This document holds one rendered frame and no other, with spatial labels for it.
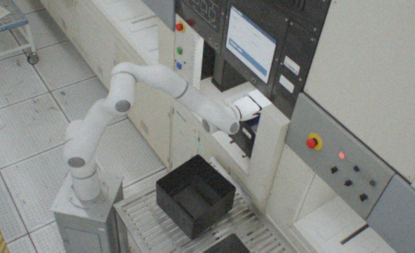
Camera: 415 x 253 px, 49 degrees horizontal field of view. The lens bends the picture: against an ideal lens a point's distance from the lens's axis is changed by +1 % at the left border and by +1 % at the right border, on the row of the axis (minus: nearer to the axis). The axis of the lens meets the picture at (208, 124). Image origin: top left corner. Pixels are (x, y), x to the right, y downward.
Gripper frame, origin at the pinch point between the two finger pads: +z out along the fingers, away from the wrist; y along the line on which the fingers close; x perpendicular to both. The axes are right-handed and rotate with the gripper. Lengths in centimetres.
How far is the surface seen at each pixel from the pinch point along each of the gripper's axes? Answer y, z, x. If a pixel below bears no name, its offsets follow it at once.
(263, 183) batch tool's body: 25.5, -14.7, -23.5
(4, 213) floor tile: -93, -117, -126
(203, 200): 6, -33, -48
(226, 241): 34, -40, -39
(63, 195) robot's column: -32, -90, -49
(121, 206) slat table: -12, -69, -49
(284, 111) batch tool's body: 21.4, -9.8, 16.9
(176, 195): -3, -43, -48
